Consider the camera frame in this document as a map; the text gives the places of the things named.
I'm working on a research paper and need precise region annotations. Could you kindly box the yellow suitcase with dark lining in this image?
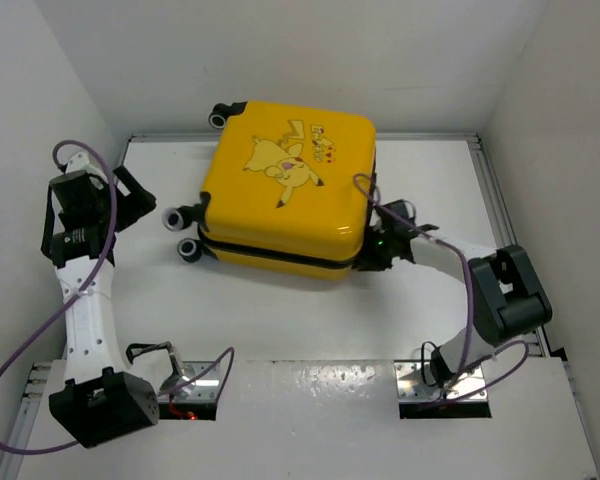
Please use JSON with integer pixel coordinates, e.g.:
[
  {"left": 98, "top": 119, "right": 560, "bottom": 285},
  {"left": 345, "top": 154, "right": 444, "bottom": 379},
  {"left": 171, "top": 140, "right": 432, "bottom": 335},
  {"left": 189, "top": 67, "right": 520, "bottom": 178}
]
[{"left": 162, "top": 100, "right": 376, "bottom": 280}]

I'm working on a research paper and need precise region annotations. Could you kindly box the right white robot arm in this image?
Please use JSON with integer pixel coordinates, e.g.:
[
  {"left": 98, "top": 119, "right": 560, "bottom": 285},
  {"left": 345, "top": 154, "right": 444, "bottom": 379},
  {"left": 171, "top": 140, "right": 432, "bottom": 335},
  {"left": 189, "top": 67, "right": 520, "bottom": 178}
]
[{"left": 354, "top": 200, "right": 553, "bottom": 388}]

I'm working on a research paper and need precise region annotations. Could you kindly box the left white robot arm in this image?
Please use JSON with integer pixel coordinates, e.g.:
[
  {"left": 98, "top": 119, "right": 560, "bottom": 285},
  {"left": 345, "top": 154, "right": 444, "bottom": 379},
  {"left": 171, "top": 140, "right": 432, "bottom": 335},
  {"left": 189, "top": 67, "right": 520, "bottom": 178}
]
[{"left": 41, "top": 167, "right": 183, "bottom": 448}]

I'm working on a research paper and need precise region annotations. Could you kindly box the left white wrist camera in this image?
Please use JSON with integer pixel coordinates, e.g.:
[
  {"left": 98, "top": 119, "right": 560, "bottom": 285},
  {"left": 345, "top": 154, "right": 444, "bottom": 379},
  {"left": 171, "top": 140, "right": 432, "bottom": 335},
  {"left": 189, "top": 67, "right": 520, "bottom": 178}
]
[{"left": 65, "top": 152, "right": 105, "bottom": 178}]

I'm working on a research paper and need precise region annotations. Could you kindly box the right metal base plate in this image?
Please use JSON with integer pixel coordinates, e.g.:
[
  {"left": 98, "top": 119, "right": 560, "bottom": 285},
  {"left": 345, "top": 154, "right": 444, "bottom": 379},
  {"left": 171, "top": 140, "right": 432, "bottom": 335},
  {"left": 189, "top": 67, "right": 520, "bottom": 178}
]
[{"left": 395, "top": 360, "right": 489, "bottom": 403}]

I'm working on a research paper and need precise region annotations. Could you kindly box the metal base plate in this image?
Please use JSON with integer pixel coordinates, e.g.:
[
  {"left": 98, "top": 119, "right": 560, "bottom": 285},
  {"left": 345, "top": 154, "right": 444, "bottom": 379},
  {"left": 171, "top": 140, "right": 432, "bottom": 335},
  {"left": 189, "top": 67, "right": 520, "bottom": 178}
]
[
  {"left": 395, "top": 360, "right": 489, "bottom": 403},
  {"left": 159, "top": 362, "right": 220, "bottom": 403}
]

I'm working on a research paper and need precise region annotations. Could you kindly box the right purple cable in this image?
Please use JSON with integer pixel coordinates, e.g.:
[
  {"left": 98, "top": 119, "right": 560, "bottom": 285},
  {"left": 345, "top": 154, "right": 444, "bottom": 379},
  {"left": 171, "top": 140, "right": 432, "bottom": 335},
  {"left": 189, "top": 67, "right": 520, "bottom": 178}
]
[{"left": 353, "top": 173, "right": 530, "bottom": 405}]

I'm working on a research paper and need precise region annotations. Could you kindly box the purple cable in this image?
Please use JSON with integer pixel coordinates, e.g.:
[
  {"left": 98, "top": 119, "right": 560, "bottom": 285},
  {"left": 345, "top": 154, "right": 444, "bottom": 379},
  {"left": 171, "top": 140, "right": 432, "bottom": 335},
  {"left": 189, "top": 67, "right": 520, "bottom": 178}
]
[
  {"left": 0, "top": 139, "right": 236, "bottom": 456},
  {"left": 353, "top": 173, "right": 530, "bottom": 405}
]

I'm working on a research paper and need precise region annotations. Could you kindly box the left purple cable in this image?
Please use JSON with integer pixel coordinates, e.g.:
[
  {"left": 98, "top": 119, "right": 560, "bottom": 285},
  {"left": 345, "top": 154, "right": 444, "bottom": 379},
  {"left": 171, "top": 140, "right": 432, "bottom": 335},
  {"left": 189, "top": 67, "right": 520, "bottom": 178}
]
[{"left": 0, "top": 139, "right": 236, "bottom": 456}]

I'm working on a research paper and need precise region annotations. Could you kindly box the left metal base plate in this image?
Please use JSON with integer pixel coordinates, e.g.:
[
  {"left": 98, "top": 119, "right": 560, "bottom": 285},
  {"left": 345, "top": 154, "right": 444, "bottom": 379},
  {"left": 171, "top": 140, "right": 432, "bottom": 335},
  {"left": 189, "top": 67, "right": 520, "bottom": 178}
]
[{"left": 159, "top": 362, "right": 220, "bottom": 403}]

